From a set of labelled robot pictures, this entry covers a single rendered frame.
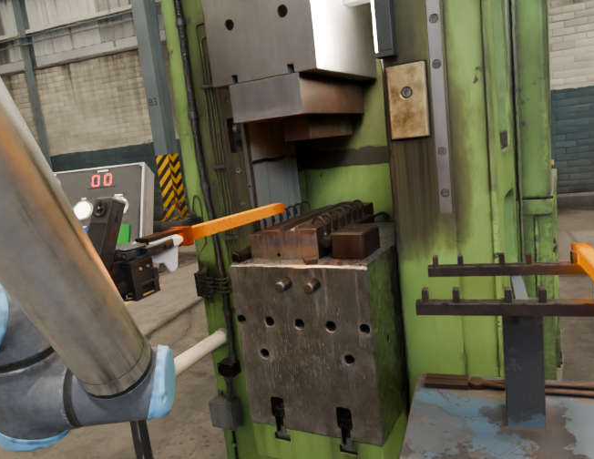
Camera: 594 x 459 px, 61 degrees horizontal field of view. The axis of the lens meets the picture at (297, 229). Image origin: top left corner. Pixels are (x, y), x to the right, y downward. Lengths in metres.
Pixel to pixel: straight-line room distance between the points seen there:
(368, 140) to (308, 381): 0.79
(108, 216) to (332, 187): 1.05
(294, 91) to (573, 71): 6.16
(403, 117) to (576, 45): 6.06
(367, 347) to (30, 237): 0.89
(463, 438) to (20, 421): 0.67
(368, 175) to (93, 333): 1.26
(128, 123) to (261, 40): 7.68
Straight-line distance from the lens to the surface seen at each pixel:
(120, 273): 0.83
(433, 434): 0.96
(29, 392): 0.73
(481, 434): 0.97
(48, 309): 0.52
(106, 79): 9.15
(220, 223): 1.01
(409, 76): 1.26
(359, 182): 1.69
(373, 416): 1.29
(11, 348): 0.71
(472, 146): 1.25
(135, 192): 1.46
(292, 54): 1.24
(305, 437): 1.42
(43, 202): 0.46
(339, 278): 1.18
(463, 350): 1.37
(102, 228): 0.81
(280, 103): 1.25
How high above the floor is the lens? 1.20
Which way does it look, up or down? 10 degrees down
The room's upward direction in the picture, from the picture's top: 7 degrees counter-clockwise
